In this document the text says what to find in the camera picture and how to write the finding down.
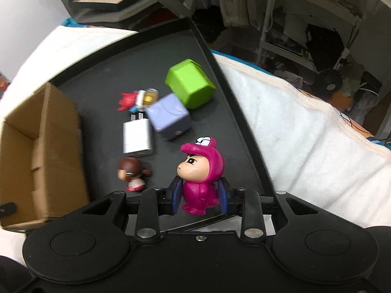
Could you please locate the pink suit figurine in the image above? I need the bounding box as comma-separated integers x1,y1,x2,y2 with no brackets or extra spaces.
176,136,225,216

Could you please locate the black tray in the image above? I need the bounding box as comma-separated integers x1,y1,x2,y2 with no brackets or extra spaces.
52,19,274,200

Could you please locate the brown haired girl figurine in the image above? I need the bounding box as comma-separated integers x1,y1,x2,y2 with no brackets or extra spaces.
117,157,152,192

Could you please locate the red haired small figurine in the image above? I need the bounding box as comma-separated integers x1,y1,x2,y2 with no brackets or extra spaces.
117,88,159,113

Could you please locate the white metal shelf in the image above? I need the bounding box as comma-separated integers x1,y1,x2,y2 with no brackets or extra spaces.
256,0,362,73

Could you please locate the green hexagonal box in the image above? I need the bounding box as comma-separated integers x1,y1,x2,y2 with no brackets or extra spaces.
165,59,216,109

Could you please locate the purple cube box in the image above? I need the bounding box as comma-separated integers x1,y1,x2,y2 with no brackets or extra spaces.
146,93,191,141

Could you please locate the white charger plug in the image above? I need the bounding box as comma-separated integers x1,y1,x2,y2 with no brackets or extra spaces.
123,113,153,156

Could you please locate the brown cardboard box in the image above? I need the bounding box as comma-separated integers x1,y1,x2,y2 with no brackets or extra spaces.
1,83,88,233

